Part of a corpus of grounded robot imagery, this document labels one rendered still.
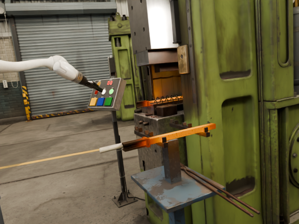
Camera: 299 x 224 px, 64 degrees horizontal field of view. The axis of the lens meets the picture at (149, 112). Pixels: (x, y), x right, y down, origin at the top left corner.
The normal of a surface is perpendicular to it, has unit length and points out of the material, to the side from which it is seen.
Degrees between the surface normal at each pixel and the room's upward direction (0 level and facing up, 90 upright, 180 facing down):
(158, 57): 90
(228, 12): 89
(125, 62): 89
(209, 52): 89
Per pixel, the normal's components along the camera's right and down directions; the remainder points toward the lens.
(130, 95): 0.18, 0.14
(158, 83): 0.46, 0.09
